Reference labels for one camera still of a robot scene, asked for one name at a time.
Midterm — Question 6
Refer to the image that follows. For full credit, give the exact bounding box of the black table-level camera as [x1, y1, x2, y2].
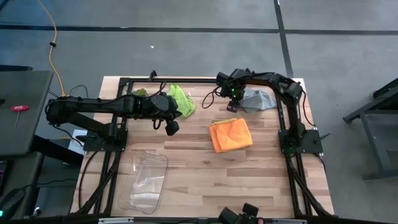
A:
[217, 202, 261, 224]

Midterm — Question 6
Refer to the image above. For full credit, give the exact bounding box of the clear plastic bin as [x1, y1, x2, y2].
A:
[118, 150, 169, 215]

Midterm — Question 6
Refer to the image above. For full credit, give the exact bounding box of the lime green microfiber towel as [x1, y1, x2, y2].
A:
[167, 83, 197, 118]

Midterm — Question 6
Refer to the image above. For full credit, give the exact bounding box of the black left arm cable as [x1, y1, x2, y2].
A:
[151, 81, 168, 130]

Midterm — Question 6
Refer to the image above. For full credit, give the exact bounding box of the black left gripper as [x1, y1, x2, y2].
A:
[133, 93, 183, 121]

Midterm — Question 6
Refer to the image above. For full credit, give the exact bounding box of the black computer mouse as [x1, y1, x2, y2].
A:
[0, 187, 26, 220]

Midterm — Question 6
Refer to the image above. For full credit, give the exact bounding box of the succulent in dark pot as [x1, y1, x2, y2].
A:
[131, 88, 149, 98]

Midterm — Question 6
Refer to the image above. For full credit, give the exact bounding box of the dark metal side table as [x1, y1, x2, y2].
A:
[343, 77, 398, 181]

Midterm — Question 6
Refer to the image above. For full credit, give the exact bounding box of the dark grey desk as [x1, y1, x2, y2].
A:
[0, 70, 54, 156]

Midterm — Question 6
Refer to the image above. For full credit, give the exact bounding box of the grey microfiber towel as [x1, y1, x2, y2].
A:
[239, 89, 277, 113]

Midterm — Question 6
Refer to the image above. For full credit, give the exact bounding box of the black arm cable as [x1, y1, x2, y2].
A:
[201, 86, 222, 110]
[151, 81, 168, 130]

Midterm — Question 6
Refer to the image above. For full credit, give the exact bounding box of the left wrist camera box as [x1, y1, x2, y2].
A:
[164, 120, 180, 136]

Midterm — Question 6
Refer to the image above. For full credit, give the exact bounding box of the orange microfiber towel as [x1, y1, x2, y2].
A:
[208, 118, 253, 154]

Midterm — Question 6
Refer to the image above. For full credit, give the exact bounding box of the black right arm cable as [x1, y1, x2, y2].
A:
[201, 86, 222, 110]

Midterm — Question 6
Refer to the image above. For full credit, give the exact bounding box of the red-handled hex key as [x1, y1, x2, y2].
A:
[10, 105, 30, 129]

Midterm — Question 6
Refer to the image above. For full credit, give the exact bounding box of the yellow extension cable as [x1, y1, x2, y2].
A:
[39, 0, 68, 97]

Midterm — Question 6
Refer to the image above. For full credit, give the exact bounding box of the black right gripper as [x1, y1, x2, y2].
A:
[216, 70, 249, 113]

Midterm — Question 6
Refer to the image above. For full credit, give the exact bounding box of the black aluminium table frame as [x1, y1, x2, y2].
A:
[70, 76, 336, 220]

